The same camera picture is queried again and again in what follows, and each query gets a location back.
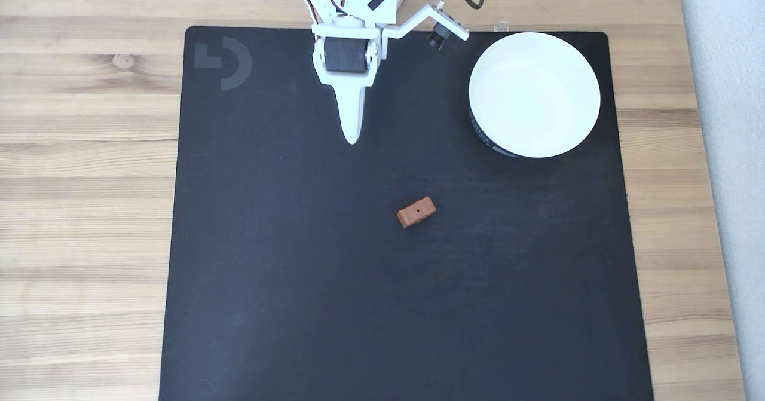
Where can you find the camera on white bracket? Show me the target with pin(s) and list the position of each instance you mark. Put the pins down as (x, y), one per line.
(442, 18)

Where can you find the white round plate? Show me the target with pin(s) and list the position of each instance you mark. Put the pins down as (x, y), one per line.
(535, 96)

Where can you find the orange brick toy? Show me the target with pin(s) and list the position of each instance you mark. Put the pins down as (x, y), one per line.
(416, 212)

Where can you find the black mat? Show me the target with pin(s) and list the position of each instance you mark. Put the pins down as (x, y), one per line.
(299, 269)

